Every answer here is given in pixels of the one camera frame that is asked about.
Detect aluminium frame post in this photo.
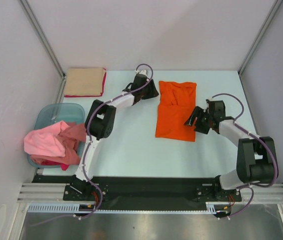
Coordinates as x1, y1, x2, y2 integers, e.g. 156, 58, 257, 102
18, 0, 66, 103
237, 0, 283, 78

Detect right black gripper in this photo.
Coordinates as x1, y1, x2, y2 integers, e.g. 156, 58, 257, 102
183, 106, 214, 135

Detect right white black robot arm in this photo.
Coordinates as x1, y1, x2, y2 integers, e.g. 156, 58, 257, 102
184, 99, 279, 202

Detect light pink t shirt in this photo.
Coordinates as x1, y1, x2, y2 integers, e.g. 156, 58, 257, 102
23, 121, 70, 157

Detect folded red t shirt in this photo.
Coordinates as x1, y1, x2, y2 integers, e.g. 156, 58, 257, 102
63, 67, 107, 98

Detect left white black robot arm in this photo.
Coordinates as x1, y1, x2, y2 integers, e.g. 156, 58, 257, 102
69, 70, 159, 200

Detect white slotted cable duct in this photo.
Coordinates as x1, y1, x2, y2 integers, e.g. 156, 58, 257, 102
27, 203, 230, 215

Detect blue plastic basket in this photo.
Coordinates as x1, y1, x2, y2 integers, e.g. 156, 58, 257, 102
27, 103, 85, 168

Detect right aluminium frame post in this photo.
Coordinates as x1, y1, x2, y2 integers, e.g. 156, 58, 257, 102
237, 0, 283, 78

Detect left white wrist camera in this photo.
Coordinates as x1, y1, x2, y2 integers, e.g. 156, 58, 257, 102
135, 69, 149, 78

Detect left aluminium frame post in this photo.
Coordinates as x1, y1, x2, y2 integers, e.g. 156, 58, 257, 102
18, 0, 66, 103

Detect folded beige t shirt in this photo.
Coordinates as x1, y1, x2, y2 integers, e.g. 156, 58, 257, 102
63, 67, 107, 97

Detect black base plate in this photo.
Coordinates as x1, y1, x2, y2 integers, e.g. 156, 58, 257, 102
33, 175, 242, 210

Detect orange t shirt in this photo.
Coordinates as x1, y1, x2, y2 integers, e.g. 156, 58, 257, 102
155, 80, 197, 142

